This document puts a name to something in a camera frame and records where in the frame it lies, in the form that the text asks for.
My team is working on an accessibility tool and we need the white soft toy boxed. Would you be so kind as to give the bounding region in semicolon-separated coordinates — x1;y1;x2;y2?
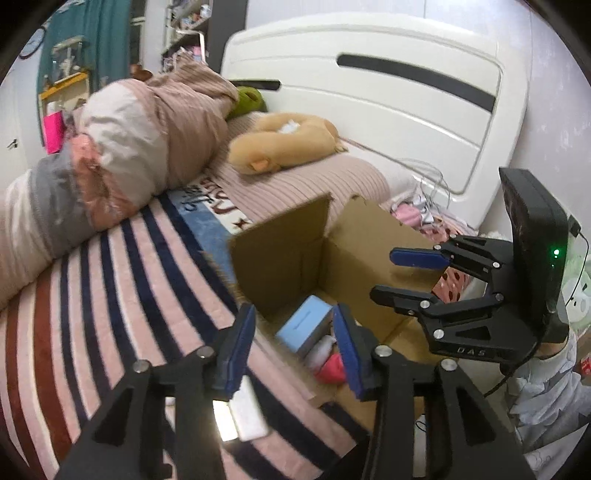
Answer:
307;335;336;371

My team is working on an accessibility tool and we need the pink striped pillow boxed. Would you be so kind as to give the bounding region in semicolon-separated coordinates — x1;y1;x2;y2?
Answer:
203;113;393;232

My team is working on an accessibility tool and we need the white rectangular power bank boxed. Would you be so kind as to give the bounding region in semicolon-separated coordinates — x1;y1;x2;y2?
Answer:
212;376;271;442

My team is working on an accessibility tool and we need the person's right forearm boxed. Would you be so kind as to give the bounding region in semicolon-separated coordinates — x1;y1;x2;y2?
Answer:
505;330;591;472

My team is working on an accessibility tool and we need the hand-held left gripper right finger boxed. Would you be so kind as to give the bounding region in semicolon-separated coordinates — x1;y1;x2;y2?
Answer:
333;303;536;480

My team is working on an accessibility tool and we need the green panda plush pillow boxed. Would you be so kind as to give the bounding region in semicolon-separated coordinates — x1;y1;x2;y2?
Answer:
556;231;591;329

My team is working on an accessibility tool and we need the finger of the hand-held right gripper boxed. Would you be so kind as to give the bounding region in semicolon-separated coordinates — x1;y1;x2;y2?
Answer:
370;285;507;340
390;235;514;278

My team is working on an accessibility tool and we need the striped pink navy blanket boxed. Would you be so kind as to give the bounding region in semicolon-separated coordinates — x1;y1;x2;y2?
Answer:
0;191;370;480

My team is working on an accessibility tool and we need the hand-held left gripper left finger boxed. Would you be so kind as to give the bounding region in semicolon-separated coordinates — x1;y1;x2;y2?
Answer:
55;304;257;480

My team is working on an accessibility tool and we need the blue white printed blanket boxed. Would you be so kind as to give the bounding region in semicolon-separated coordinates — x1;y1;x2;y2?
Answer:
167;168;259;241

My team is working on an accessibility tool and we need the brown cardboard box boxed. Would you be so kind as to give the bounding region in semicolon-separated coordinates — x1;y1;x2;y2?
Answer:
229;192;447;431

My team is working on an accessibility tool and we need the pink polka dot cloth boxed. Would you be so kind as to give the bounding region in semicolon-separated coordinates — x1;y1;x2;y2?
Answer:
431;267;476;304

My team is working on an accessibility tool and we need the cluttered wall shelf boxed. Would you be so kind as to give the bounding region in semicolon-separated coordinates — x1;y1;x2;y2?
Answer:
161;0;214;66

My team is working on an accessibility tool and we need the bright pink bag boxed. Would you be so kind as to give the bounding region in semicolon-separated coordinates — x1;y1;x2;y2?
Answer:
43;111;64;154

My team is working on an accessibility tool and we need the red and white item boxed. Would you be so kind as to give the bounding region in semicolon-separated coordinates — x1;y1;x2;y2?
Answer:
316;348;347;385

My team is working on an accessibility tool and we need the tan plush toy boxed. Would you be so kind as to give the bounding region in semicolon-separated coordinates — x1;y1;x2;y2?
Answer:
229;112;348;175

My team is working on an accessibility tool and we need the teal curtain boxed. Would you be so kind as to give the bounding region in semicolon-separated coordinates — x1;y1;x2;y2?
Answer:
37;0;136;154

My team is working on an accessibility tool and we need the pink grey rolled quilt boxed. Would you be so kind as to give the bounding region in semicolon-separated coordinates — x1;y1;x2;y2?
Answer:
0;60;241;311

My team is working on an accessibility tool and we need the white charging cable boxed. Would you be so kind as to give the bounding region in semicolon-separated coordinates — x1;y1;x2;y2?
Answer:
342;137;456;219

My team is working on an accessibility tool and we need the yellow framed rack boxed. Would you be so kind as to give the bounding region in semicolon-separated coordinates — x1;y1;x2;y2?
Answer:
39;71;89;117

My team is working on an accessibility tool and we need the light blue small box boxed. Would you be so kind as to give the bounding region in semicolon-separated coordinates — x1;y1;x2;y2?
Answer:
276;295;336;359

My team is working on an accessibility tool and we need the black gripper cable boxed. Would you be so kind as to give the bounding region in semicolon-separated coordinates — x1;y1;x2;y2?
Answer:
482;216;591;398

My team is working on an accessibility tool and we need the green plush toy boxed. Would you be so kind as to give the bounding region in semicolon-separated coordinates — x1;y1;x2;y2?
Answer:
226;85;268;122

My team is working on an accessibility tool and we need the pink white clothing pile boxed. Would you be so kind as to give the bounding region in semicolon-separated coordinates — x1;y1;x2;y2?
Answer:
392;193;477;243

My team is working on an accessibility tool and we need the round wall clock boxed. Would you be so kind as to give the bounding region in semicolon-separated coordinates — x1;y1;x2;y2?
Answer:
18;25;48;61

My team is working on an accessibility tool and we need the white bed headboard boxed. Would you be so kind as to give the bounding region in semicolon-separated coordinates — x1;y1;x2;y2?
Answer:
221;13;532;232

